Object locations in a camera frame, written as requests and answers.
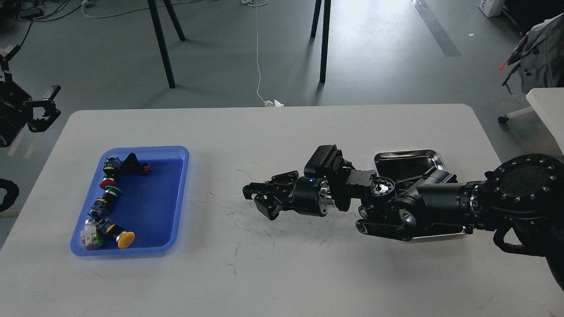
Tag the green push button switch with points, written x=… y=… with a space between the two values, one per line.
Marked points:
x=107 y=201

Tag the white office chair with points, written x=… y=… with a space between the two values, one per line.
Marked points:
x=504 y=118

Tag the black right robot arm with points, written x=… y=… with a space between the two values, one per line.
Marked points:
x=521 y=201

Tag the red push button switch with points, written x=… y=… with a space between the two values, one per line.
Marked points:
x=109 y=180

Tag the blue plastic tray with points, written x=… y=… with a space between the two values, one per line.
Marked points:
x=150 y=206

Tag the black table leg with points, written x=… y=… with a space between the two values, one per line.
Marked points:
x=158 y=29
x=325 y=33

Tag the black right table leg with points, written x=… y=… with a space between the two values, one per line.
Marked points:
x=325 y=33

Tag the silver metal tray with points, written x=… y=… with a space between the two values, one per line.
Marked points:
x=401 y=165

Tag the yellow push button switch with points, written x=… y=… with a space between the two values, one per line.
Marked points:
x=123 y=238

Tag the black left table leg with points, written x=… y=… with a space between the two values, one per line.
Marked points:
x=158 y=29

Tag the green white switch block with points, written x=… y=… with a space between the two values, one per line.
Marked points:
x=91 y=239

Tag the white side table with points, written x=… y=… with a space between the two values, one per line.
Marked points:
x=548 y=103

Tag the black red industrial part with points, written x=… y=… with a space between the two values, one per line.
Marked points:
x=131 y=165

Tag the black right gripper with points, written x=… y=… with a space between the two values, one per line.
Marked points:
x=288 y=191

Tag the white cardboard box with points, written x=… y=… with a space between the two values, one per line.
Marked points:
x=490 y=8

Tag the grey backpack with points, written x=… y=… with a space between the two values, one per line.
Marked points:
x=539 y=56

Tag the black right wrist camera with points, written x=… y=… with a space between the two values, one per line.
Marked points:
x=326 y=159

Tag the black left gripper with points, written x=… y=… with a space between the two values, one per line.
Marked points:
x=13 y=114

